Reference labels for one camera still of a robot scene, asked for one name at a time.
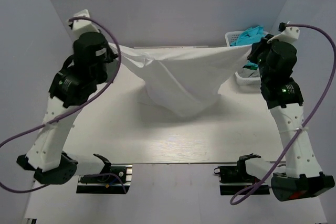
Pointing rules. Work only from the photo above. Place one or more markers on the white t-shirt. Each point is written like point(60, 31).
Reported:
point(185, 81)

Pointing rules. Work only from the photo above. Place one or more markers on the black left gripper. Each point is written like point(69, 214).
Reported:
point(111, 55)

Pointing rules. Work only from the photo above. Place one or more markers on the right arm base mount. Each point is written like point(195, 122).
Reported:
point(231, 181)

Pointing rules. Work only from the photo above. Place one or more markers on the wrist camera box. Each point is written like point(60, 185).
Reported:
point(80, 27)
point(288, 33)

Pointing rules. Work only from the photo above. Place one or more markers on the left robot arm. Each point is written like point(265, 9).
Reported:
point(70, 90)

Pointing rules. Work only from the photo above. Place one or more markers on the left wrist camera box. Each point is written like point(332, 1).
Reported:
point(80, 27)

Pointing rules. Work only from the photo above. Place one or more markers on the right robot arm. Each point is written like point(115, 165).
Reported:
point(302, 176)

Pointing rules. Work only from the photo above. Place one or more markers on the white plastic basket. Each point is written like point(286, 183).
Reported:
point(248, 75)

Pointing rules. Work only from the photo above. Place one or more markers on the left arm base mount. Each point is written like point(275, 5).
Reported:
point(117, 182)

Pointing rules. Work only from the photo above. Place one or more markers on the teal t-shirt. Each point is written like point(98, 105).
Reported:
point(249, 36)

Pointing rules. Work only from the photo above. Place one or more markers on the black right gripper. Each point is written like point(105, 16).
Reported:
point(258, 46)

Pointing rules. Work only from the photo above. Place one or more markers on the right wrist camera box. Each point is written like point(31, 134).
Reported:
point(288, 33)

